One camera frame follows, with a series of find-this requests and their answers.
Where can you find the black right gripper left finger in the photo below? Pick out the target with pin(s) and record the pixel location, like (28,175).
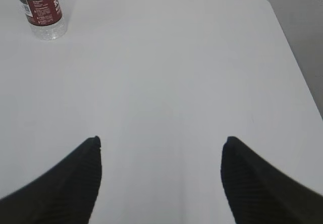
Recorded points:
(64,194)

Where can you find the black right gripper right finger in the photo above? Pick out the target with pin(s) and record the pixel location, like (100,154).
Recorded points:
(257,192)

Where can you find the clear plastic water bottle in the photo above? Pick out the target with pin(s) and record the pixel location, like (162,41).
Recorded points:
(45,18)

